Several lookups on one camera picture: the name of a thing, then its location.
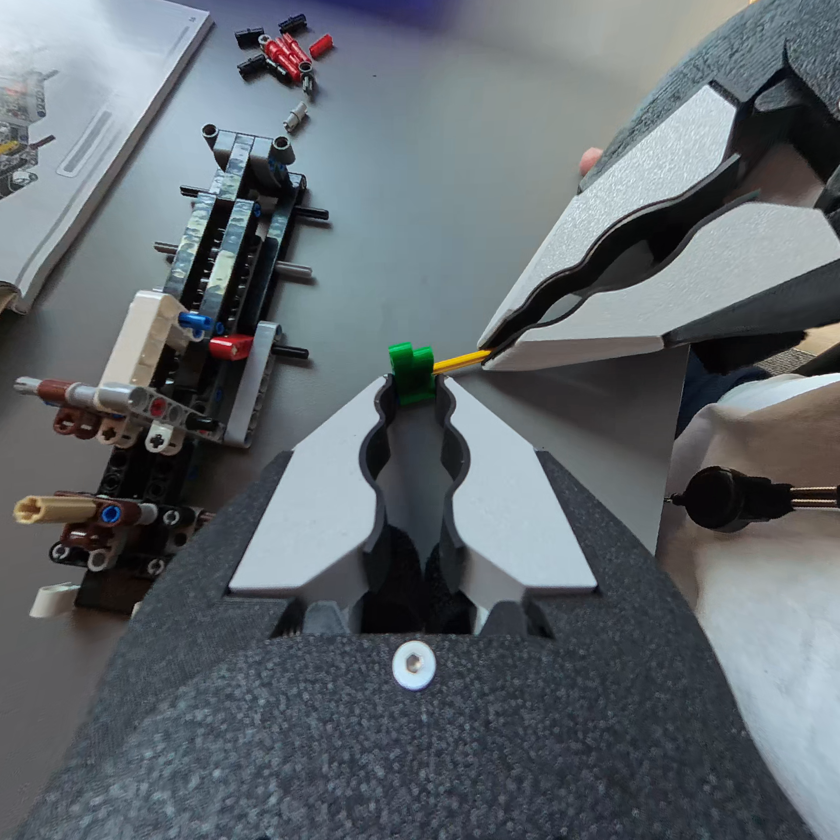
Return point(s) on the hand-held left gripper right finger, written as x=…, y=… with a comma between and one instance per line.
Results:
x=512, y=518

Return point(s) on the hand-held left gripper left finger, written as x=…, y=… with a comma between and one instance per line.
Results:
x=308, y=512

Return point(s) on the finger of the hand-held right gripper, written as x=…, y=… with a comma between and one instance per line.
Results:
x=722, y=275
x=643, y=170

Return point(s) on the yellow lego axle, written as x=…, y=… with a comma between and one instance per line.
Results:
x=459, y=361

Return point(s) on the green lego piece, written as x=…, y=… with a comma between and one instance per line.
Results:
x=410, y=371

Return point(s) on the grey black lego chassis assembly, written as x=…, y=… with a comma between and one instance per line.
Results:
x=216, y=262

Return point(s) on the white curved lego piece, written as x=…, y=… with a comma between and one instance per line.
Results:
x=52, y=600

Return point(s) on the grey lego pin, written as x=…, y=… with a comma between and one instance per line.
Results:
x=296, y=117

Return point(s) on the lego instruction booklet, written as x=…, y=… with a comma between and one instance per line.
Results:
x=85, y=131

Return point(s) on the person's right hand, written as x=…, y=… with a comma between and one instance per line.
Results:
x=590, y=159

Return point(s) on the dark blue trousers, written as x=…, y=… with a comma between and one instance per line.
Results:
x=712, y=394

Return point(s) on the black badge reel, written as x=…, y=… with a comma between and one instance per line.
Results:
x=722, y=499

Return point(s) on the white shirt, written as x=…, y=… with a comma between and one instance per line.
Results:
x=774, y=623

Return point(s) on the pile of red black pins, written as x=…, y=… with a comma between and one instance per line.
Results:
x=282, y=52

